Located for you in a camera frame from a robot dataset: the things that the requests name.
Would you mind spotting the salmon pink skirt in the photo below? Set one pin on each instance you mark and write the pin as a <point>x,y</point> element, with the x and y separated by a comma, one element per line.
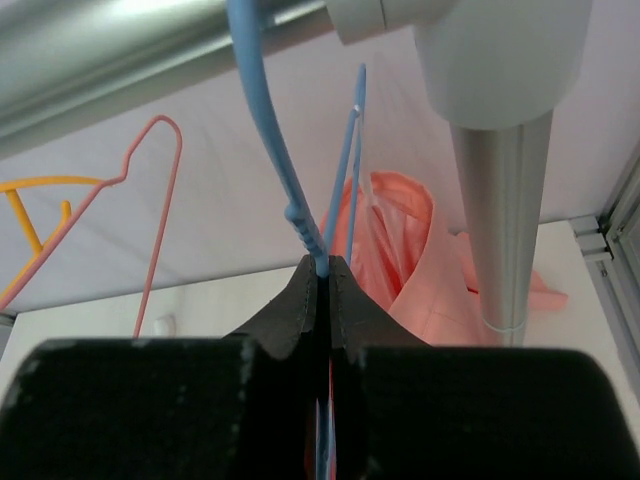
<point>399,249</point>

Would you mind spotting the blue wire hanger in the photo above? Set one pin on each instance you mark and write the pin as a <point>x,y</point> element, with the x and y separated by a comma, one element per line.
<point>245,29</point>

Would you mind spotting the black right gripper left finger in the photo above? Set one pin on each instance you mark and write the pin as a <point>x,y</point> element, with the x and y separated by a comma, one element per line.
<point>238,407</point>

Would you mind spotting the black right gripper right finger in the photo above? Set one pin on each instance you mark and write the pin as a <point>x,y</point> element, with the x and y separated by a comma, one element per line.
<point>408,410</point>

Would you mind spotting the white and silver clothes rack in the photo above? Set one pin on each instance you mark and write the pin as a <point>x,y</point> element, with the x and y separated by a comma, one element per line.
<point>494,70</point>

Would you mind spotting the orange plastic hanger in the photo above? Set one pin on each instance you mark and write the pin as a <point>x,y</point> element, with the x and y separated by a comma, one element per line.
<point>35,212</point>

